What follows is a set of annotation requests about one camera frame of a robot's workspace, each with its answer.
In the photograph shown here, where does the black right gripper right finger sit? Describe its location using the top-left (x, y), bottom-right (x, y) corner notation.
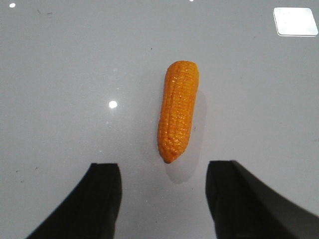
top-left (205, 160), bottom-right (319, 239)

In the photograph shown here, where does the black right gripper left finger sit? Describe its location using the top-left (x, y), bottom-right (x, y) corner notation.
top-left (28, 163), bottom-right (122, 239)

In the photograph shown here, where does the orange plastic corn cob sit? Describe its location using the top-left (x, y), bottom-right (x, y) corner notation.
top-left (158, 61), bottom-right (200, 164)

